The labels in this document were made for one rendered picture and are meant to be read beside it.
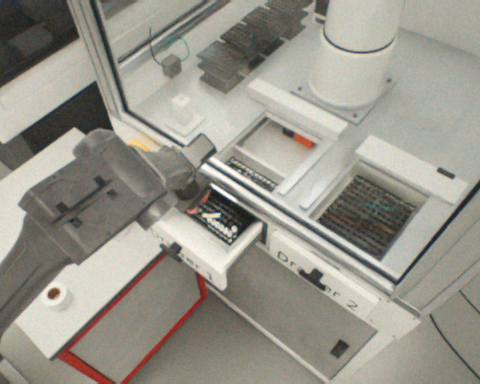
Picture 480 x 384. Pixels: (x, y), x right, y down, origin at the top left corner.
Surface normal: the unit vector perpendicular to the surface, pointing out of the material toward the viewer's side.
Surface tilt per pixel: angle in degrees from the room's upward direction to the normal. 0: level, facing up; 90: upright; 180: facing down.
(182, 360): 0
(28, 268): 59
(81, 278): 0
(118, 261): 0
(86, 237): 33
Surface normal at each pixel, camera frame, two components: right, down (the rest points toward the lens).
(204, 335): -0.07, -0.50
